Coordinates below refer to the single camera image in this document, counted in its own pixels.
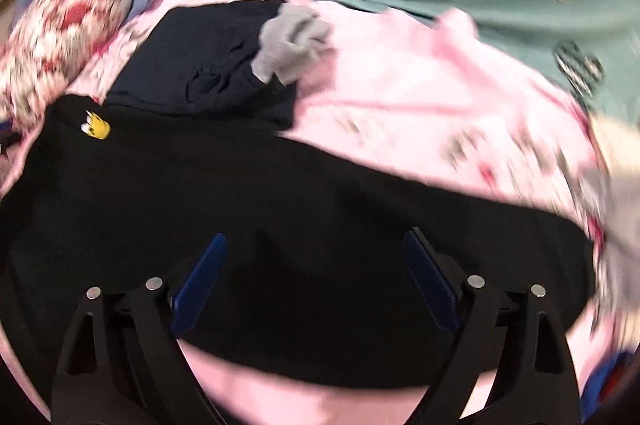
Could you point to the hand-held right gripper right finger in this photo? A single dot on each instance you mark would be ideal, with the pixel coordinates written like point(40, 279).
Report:
point(430, 280)

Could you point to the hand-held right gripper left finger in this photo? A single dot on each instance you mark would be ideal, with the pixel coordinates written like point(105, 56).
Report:
point(200, 285)

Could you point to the black pants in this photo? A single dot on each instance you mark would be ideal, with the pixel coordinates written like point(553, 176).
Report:
point(300, 205)

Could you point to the pink floral blanket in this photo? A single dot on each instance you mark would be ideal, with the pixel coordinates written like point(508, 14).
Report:
point(400, 95)

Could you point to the grey garment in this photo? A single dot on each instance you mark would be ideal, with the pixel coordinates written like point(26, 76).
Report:
point(620, 215)

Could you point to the blue and red garment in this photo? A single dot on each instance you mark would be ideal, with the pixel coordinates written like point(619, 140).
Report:
point(607, 380)

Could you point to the cream pillow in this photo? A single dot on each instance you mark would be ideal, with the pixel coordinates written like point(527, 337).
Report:
point(615, 140)

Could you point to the folded navy garment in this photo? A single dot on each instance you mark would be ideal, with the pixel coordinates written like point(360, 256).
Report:
point(200, 45)

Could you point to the grey cloth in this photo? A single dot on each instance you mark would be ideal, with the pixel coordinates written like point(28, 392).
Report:
point(290, 45)

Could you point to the red white floral cloth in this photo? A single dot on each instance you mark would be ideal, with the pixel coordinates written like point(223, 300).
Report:
point(60, 35)

